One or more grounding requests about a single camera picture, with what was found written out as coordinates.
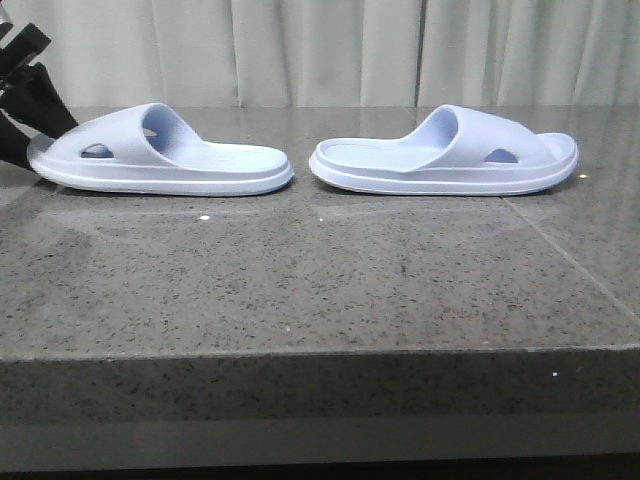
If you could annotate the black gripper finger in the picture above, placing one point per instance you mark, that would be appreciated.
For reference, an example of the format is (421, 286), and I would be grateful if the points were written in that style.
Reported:
(34, 101)
(13, 143)

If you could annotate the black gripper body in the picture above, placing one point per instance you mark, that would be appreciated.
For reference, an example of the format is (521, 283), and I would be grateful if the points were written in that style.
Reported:
(20, 51)

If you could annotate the light blue slipper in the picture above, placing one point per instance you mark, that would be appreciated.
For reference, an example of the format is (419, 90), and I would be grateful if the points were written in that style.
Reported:
(454, 151)
(150, 149)

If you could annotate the pale green curtain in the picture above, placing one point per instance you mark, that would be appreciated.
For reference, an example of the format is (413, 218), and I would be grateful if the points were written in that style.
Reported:
(339, 53)

